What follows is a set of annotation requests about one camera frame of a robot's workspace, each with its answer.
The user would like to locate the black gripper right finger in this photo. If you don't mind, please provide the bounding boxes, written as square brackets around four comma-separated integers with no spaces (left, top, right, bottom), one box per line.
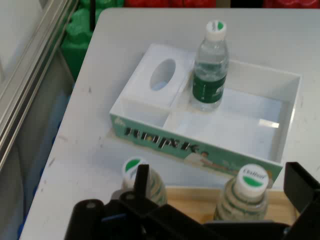
[283,161,320,240]

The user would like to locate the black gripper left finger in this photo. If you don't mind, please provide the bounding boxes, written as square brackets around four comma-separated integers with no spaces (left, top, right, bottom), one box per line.
[64,163,208,240]

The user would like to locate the water bottle green label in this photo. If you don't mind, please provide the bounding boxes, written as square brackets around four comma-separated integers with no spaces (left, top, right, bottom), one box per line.
[189,19,230,113]
[212,163,271,222]
[121,156,168,208]

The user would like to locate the wooden tray cream rim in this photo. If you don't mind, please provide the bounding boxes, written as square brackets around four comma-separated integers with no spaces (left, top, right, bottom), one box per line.
[164,186,300,226]

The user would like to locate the white printed tissue organiser box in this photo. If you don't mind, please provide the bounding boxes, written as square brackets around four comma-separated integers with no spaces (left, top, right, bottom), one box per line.
[109,43,302,187]

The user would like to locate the green foam block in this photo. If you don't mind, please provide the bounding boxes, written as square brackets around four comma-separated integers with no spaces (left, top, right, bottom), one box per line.
[61,0,125,82]

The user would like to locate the black tripod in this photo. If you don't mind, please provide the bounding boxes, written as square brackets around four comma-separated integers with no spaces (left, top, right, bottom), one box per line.
[88,0,98,32]

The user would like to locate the large red foam block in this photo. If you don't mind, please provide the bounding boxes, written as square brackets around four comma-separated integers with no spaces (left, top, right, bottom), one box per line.
[124,0,320,10]

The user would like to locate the aluminium wall rail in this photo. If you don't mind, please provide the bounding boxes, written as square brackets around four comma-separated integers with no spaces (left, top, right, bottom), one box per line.
[0,0,81,171]

